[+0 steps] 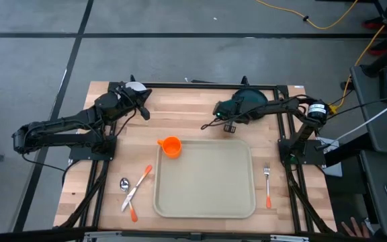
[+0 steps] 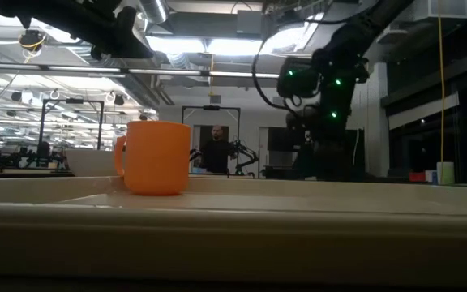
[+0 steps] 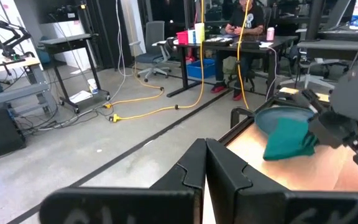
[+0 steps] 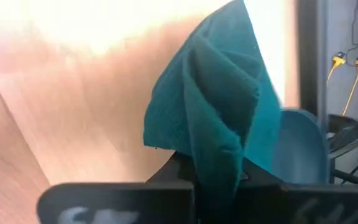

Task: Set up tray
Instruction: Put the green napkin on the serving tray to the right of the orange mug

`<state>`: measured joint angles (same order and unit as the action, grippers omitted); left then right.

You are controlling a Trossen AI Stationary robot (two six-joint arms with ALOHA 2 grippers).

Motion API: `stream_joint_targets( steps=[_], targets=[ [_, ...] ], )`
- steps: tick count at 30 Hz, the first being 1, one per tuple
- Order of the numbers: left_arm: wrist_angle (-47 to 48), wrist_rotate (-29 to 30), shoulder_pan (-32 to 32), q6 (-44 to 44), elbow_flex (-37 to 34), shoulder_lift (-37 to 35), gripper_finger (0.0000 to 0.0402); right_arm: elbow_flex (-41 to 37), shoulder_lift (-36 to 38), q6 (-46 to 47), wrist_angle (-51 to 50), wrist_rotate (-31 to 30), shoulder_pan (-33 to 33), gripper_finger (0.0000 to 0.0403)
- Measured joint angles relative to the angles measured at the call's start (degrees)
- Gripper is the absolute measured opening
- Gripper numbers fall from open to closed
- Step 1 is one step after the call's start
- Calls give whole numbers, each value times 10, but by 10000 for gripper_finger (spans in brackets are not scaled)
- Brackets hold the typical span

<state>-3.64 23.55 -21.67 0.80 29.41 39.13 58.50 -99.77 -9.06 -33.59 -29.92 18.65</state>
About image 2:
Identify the orange plastic mug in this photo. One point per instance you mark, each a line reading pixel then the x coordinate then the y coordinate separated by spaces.
pixel 156 162

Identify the silver ceiling duct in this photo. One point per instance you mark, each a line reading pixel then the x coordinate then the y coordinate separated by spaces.
pixel 154 10

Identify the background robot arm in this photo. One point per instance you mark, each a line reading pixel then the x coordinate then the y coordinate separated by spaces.
pixel 246 156

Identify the black background rig frame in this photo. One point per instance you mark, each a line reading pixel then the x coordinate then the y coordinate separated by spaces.
pixel 211 108
pixel 71 101

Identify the person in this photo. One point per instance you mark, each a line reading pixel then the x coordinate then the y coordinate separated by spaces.
pixel 216 156

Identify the beige plastic tray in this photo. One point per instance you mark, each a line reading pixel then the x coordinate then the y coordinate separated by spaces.
pixel 233 243

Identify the ceiling light strip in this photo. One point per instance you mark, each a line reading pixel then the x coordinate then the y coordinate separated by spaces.
pixel 164 71

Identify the black wall screen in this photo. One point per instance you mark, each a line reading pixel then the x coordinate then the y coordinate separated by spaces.
pixel 282 139

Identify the red box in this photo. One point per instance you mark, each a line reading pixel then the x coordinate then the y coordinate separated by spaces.
pixel 416 177

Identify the green and white cup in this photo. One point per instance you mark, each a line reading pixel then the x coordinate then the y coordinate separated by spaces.
pixel 445 173

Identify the white bowl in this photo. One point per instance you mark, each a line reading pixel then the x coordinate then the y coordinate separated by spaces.
pixel 89 162

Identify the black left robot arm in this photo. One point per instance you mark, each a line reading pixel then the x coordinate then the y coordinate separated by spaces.
pixel 75 20

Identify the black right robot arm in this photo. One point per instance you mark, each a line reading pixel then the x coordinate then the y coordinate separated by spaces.
pixel 339 105

